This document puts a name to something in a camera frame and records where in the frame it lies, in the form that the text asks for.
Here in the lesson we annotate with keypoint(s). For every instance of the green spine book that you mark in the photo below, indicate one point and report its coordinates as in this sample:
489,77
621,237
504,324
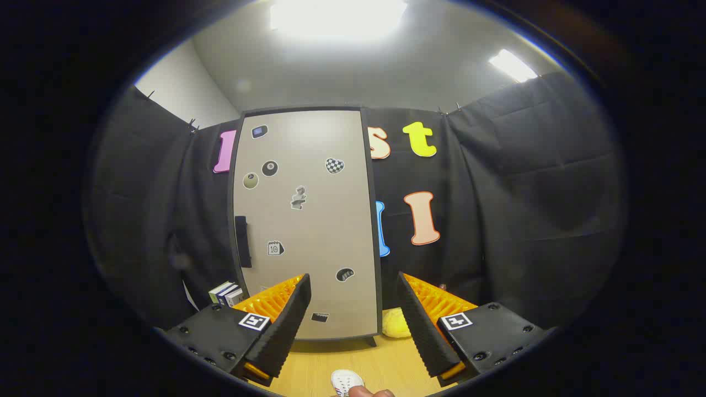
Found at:
219,289

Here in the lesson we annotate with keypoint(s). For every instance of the small ceiling light panel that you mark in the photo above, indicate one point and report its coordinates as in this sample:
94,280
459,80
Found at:
513,65

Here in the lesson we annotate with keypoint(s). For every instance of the yellow plush toy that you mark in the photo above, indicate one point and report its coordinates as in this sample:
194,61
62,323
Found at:
394,325

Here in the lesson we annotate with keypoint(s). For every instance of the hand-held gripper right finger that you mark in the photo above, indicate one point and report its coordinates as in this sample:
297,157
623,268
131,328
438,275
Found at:
422,325

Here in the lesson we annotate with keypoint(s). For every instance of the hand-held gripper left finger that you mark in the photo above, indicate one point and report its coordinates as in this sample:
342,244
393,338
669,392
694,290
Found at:
287,325

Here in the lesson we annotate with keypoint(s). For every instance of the large ceiling light panel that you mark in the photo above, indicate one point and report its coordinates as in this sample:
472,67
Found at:
336,16

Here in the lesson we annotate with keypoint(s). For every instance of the dark grey shoe cabinet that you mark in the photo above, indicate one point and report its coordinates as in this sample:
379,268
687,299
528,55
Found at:
373,182

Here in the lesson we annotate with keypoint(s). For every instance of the white canvas shoe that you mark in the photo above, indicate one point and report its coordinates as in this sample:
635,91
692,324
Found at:
345,380

